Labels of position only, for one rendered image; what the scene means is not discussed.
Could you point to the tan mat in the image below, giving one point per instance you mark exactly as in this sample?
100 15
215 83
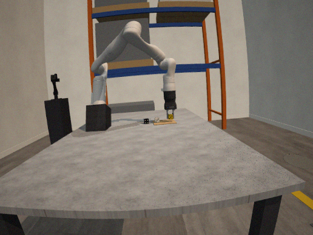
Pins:
166 121

